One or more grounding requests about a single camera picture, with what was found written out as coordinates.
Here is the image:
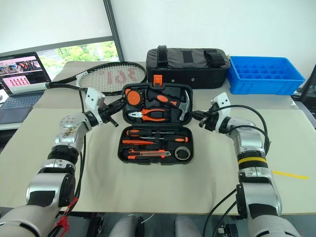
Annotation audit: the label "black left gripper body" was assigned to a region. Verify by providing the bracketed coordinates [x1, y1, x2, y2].
[98, 104, 116, 124]

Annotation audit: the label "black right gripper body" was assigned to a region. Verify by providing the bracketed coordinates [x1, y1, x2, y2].
[200, 106, 219, 132]

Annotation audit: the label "long orange black screwdriver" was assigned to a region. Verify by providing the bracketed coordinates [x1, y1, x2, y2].
[125, 128, 179, 137]

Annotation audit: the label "orange test pen screwdriver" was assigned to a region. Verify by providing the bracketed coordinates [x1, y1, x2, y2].
[122, 139, 158, 147]

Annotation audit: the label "short orange black screwdriver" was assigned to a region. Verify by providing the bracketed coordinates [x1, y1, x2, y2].
[139, 135, 190, 144]

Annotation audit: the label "black electrical tape roll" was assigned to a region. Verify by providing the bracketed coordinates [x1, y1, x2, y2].
[174, 146, 191, 161]

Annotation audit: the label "orange black utility knife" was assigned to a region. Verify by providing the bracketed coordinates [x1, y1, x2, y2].
[127, 148, 172, 160]

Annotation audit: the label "black plastic tool case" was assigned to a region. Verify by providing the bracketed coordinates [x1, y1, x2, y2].
[118, 74, 196, 167]

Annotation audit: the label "orange black tape measure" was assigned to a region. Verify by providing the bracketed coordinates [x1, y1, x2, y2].
[124, 89, 145, 107]

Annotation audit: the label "black fabric bag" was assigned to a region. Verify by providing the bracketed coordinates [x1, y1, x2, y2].
[145, 44, 232, 90]

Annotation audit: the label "black tennis racket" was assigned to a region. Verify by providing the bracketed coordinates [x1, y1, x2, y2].
[10, 61, 147, 96]

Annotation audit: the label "blue plastic divided crate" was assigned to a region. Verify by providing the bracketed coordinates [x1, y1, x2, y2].
[226, 55, 306, 96]

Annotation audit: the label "yellow tape strip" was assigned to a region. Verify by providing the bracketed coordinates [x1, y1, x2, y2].
[271, 170, 310, 180]

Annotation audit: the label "open laptop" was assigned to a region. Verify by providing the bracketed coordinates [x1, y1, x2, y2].
[0, 51, 53, 124]

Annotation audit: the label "black office chair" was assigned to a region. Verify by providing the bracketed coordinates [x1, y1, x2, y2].
[299, 73, 316, 110]

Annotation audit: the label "grey rounded shape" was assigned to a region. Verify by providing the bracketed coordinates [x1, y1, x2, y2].
[174, 215, 202, 237]
[108, 215, 146, 237]

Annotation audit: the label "claw hammer orange black handle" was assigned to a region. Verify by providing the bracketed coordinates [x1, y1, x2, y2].
[147, 89, 192, 122]

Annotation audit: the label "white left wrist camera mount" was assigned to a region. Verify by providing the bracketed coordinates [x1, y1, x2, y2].
[84, 87, 106, 124]

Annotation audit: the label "orange handled pliers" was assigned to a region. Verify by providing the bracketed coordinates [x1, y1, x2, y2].
[127, 108, 167, 122]

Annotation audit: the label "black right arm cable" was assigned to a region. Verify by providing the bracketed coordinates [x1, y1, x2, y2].
[202, 104, 272, 237]

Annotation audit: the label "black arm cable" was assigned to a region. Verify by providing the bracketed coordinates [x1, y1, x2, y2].
[48, 87, 88, 237]
[202, 104, 272, 237]

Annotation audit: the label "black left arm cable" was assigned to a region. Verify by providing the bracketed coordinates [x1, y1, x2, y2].
[48, 87, 88, 237]

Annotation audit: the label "dark window frame post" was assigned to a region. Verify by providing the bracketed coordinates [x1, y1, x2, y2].
[103, 0, 124, 63]

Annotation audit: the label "red cable tie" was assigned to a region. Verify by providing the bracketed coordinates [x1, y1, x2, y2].
[55, 197, 78, 231]

